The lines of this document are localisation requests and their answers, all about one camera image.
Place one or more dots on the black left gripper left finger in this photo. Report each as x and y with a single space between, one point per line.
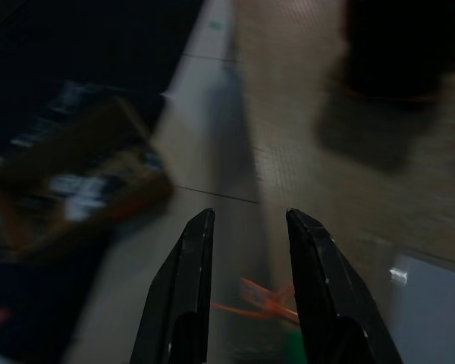
182 288

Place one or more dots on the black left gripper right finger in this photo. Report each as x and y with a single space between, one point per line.
326 288

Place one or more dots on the green object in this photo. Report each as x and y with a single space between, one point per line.
294 347

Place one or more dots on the white glossy panel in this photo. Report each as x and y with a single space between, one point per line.
432 307

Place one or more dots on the brown cardboard box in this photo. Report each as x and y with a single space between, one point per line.
79 178

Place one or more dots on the dark round stool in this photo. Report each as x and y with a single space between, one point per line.
398 49

